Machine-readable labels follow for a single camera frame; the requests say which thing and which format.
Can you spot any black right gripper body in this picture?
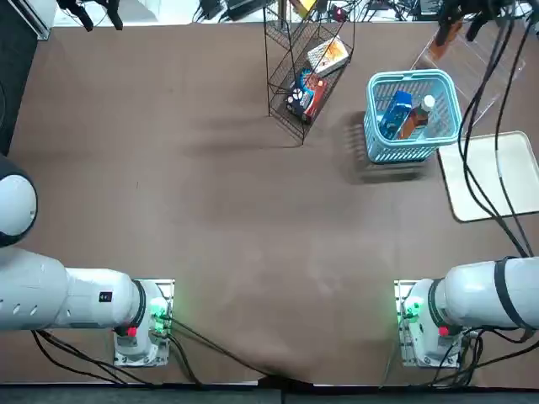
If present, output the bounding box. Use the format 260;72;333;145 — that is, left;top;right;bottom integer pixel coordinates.
440;0;515;18

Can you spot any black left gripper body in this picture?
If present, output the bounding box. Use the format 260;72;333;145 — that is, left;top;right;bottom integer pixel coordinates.
56;0;121;9

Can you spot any amber tea bottle white cap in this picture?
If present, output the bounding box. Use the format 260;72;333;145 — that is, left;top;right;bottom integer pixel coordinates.
398;95;437;141

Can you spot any blue Oreo cookie box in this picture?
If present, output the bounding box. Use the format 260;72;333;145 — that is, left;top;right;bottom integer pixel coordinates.
377;90;414;140

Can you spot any clear acrylic beverage shelf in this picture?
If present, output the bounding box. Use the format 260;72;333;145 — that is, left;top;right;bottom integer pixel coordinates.
410;19;527;127

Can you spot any light blue plastic basket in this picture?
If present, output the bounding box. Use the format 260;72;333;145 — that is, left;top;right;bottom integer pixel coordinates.
364;70;464;164

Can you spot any white grooved panel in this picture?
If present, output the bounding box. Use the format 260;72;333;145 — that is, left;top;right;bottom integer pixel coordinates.
24;0;58;41

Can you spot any black power brick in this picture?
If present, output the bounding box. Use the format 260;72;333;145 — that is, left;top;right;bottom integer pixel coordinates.
196;0;225;21

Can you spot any white orange cracker box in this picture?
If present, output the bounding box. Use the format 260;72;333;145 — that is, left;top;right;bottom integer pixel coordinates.
306;34;350;77

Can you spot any grey finned power supply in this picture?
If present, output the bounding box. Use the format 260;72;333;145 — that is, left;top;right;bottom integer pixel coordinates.
225;0;270;13

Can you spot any cream plastic tray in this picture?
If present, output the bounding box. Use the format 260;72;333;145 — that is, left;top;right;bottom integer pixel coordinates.
436;130;539;223

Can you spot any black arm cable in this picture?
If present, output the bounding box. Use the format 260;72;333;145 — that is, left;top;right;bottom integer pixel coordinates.
459;16;531;258
493;16;536;258

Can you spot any aluminium camera post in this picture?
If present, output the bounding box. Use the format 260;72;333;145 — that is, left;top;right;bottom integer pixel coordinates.
275;0;292;26

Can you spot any black wire snack shelf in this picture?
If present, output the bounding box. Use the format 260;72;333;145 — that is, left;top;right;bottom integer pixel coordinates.
263;0;356;146

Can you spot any black base cable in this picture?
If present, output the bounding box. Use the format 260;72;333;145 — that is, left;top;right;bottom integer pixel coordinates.
166;317;279;380

